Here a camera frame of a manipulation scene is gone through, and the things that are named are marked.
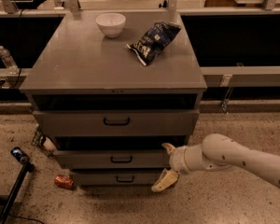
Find wire basket with white object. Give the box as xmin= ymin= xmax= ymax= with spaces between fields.
xmin=31 ymin=126 xmax=56 ymax=157

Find blue soda can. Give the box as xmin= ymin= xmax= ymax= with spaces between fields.
xmin=10 ymin=147 xmax=29 ymax=164

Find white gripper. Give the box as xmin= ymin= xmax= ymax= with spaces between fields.
xmin=151 ymin=143 xmax=190 ymax=192

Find dark blue chip bag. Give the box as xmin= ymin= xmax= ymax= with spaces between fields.
xmin=126 ymin=21 xmax=181 ymax=66

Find white bowl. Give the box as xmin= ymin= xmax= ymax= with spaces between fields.
xmin=95 ymin=13 xmax=126 ymax=37

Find grey drawer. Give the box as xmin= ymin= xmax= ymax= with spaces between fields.
xmin=54 ymin=149 xmax=169 ymax=170
xmin=34 ymin=110 xmax=199 ymax=137
xmin=69 ymin=169 xmax=163 ymax=186

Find grey bottom drawer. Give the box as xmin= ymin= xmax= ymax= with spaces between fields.
xmin=69 ymin=169 xmax=163 ymax=186

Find black tripod pole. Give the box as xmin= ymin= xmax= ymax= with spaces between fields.
xmin=0 ymin=161 xmax=34 ymax=224

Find grey drawer cabinet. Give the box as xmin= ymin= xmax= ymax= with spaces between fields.
xmin=19 ymin=10 xmax=208 ymax=189

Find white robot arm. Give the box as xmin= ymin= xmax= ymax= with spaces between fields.
xmin=151 ymin=133 xmax=280 ymax=192

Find grey top drawer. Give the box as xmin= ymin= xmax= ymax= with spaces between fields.
xmin=34 ymin=110 xmax=199 ymax=137

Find black cable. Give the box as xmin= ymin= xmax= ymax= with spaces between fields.
xmin=0 ymin=9 xmax=26 ymax=89

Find clear plastic water bottle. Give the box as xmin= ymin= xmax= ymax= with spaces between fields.
xmin=0 ymin=46 xmax=19 ymax=75

